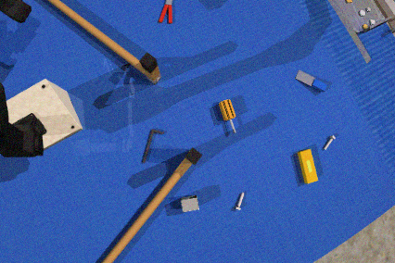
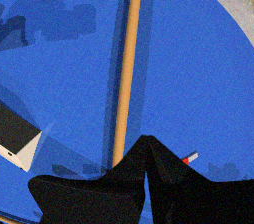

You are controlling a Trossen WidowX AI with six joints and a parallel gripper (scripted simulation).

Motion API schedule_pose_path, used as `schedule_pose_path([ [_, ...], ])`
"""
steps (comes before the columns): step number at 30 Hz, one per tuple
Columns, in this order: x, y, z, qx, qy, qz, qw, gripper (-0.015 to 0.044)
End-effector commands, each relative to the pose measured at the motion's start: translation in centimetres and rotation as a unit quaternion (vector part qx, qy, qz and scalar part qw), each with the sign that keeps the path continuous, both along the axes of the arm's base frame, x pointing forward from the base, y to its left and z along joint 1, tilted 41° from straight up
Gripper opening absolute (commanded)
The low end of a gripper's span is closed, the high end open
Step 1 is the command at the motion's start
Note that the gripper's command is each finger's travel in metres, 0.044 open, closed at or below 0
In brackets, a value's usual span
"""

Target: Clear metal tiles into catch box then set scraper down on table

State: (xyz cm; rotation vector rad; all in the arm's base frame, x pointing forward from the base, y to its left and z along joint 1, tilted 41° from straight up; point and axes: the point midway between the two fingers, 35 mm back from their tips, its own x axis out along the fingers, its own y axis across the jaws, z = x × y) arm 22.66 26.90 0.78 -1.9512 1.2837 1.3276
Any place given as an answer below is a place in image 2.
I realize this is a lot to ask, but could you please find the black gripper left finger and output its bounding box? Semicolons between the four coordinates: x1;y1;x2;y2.
27;134;149;224

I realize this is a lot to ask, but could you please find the orange long-handled scraper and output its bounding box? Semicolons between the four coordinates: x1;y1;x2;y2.
112;0;141;168

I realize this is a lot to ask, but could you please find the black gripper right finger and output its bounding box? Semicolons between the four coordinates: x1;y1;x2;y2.
146;134;254;224

